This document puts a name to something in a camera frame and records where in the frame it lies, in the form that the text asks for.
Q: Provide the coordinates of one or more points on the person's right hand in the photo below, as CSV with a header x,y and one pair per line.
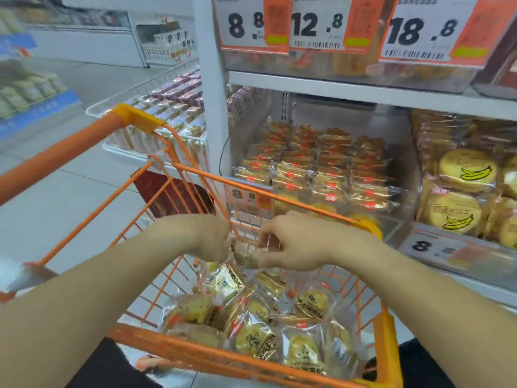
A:
x,y
307,240

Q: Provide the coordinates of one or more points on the person's left hand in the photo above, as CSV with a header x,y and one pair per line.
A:
x,y
208,236

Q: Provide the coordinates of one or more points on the person's right fingers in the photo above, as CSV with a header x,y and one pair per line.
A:
x,y
269,248

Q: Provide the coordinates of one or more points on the person's left fingers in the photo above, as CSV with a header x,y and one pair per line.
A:
x,y
223,242

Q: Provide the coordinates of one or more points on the clear pastry packet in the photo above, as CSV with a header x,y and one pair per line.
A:
x,y
245,254

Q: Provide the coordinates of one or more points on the person's left forearm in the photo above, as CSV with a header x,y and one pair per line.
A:
x,y
89,303

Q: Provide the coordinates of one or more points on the person's right forearm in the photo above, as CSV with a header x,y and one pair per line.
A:
x,y
436,311

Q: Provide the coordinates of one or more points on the white orange shelf-edge price label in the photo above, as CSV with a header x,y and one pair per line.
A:
x,y
246,200
440,250

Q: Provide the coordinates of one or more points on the dark red package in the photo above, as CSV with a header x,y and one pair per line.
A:
x,y
173,193

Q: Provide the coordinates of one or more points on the pile of pastry packets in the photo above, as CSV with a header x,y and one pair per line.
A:
x,y
258,319

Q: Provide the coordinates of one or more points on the heap of red-label pastry packets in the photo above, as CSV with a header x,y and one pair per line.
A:
x,y
323,169

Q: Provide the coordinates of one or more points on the rows of purple snack packets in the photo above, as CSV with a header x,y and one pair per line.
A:
x,y
177,105

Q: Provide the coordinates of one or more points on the white metal shelf unit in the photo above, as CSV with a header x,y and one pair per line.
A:
x,y
212,96

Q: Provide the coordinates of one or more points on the clear plastic display bin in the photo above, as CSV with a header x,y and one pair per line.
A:
x,y
404,157

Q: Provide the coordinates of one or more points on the person's black shorts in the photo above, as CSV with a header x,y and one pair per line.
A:
x,y
105,367

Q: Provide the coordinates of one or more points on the long clear bin of pastries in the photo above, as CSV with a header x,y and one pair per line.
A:
x,y
343,66

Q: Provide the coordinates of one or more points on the stand of white boxes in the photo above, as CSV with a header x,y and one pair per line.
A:
x,y
169,44

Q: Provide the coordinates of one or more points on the heap of banana-print cake packets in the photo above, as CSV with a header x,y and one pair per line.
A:
x,y
464,177

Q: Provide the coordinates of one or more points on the small white orange price tag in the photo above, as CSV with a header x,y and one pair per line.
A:
x,y
242,24

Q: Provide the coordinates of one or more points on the blue-edged store shelf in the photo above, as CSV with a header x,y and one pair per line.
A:
x,y
36,111

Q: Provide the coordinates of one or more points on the medium white orange price tag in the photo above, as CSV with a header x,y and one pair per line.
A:
x,y
315,24

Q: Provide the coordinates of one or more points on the white store freezer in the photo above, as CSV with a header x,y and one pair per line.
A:
x,y
89,40

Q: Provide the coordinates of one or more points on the row of green snack bags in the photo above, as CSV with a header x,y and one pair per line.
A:
x,y
24,92

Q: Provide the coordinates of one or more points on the large white orange price tag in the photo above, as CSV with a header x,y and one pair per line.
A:
x,y
420,32

